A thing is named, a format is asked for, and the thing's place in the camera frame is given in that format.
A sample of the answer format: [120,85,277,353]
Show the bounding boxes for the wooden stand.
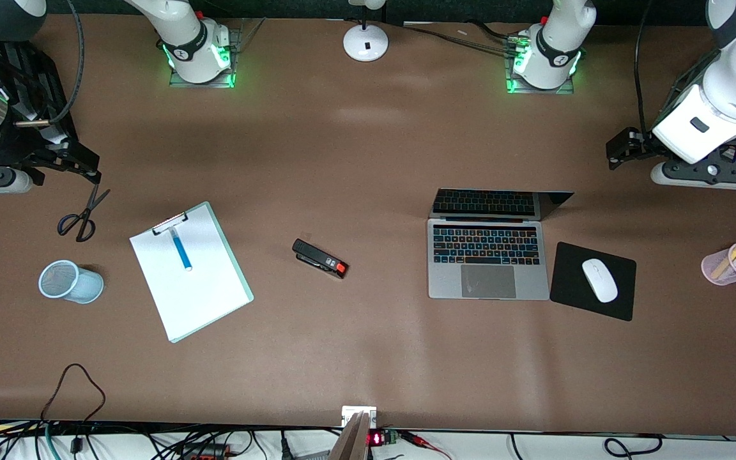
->
[328,411,371,460]

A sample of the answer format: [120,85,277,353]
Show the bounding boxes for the blue marker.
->
[169,228,194,273]

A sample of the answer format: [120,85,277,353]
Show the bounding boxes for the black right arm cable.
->
[49,0,86,126]

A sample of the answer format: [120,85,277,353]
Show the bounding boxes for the white computer mouse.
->
[581,257,619,304]

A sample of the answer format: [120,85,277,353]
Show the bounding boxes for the black scissors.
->
[57,185,112,243]

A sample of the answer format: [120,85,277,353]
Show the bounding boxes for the light blue mesh cup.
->
[38,259,105,305]

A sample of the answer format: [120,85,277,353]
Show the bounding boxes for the black stapler with red end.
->
[291,238,349,280]

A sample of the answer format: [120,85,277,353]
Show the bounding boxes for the silver laptop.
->
[427,188,575,301]

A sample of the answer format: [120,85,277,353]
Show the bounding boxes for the teal cable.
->
[44,424,63,460]

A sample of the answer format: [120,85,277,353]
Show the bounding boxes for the black coiled cable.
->
[603,434,664,459]

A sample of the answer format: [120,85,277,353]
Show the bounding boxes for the mint green clipboard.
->
[128,201,255,344]

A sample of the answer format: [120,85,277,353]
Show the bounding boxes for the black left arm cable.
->
[635,0,656,139]

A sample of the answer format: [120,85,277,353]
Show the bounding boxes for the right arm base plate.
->
[167,18,268,89]

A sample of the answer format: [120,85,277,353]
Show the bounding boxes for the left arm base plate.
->
[504,35,578,96]

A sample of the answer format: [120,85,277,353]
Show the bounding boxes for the red power strip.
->
[178,443,236,460]

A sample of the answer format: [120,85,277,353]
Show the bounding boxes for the thin black looped cable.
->
[40,362,107,424]

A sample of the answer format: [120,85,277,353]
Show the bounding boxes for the black mouse pad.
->
[549,241,638,323]

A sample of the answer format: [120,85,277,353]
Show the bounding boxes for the black stacked paper tray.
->
[0,37,80,149]

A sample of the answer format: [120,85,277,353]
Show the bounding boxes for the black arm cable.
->
[49,0,86,126]
[635,0,656,139]

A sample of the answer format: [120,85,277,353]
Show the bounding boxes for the black cable bundle on table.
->
[400,20,517,57]

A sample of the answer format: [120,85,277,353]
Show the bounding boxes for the small white box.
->
[341,405,378,429]

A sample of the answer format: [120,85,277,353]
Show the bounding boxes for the white paper sheet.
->
[130,210,249,341]

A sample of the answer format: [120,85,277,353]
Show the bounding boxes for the pink mesh pen cup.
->
[700,240,736,286]

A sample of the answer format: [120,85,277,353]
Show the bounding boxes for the white lamp base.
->
[342,0,390,63]

